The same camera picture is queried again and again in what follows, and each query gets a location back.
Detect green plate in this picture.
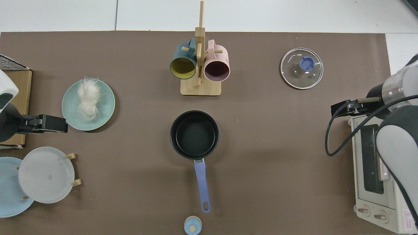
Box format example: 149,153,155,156
61,78,116,132

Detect grey plate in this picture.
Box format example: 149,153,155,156
18,147,75,204

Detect light blue plate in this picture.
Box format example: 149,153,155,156
0,157,35,218

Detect wooden plate rack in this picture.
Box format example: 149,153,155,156
16,153,82,200

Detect dark teal cup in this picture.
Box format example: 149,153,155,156
169,38,197,80

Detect black pot with purple handle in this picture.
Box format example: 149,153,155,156
169,110,220,214

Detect pale toaster oven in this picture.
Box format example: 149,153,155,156
348,111,418,234

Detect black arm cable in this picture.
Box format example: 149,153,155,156
325,95,418,157

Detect brown table cloth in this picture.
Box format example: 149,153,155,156
0,31,395,235

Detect wire basket with wooden floor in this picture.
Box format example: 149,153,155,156
0,54,32,149

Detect glass lid with blue knob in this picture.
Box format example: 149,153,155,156
280,48,324,90

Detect wooden cup stand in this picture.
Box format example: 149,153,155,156
180,1,226,96

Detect dark grey equipment edge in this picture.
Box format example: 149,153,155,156
402,0,418,17

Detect pink cup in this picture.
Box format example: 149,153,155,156
204,39,231,82

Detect small blue round thing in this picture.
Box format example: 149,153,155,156
184,216,202,235

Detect white vermicelli bundle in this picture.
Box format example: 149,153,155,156
76,76,110,124

